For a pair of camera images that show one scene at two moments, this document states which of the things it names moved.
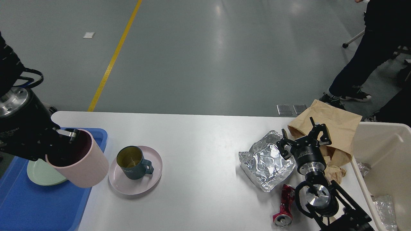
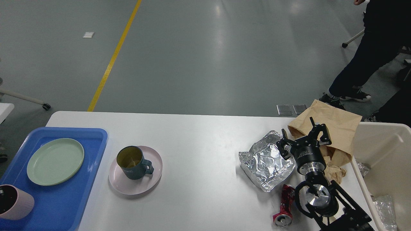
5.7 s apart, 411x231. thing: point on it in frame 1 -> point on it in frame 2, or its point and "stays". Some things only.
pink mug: x=82 y=162 -> x=15 y=204
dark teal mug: x=131 y=159 stays
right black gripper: x=306 y=151 stays
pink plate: x=118 y=179 stays
